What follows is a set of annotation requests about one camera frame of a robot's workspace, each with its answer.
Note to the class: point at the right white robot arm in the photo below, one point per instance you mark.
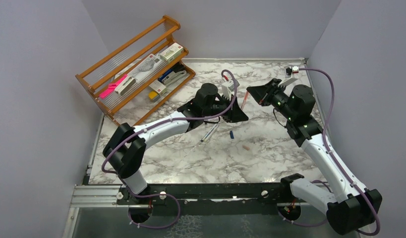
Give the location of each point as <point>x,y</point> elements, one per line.
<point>350,205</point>

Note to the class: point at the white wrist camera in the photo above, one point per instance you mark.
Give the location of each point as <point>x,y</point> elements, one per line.
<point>289,76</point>
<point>228,89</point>

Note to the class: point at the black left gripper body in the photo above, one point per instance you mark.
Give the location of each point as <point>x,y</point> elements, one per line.
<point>222,104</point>

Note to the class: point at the wooden shelf rack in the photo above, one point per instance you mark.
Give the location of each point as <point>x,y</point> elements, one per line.
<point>135,106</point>

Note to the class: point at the yellow grey eraser block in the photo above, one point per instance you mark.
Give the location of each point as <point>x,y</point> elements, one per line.
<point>153,96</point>

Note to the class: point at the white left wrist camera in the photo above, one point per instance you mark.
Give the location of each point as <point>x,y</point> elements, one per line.
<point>228,89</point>

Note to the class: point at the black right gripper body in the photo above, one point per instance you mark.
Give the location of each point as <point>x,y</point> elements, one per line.
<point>274,96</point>

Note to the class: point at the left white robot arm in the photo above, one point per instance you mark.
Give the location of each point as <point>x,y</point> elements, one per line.
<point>125,149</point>

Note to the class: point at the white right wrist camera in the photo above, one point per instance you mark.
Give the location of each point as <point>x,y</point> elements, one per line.
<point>289,76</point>

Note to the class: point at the long white printed box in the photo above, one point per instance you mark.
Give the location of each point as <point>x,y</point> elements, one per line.
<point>146,67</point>

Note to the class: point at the pink highlighter marker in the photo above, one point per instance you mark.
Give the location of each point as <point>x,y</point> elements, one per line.
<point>112,87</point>

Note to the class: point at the orange pen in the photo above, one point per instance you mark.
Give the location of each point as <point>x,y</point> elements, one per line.
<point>244,100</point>

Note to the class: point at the beige deli staples box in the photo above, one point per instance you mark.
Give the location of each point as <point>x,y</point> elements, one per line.
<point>158,87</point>

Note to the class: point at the blue grey stapler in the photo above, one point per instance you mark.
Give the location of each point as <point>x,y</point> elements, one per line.
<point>172,73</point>

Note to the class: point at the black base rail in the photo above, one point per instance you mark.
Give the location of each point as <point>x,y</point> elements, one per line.
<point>207,199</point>

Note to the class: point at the green white deli box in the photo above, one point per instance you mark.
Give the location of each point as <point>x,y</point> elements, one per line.
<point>172,52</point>

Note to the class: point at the white blue tip marker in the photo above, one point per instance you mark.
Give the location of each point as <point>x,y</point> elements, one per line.
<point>209,134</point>

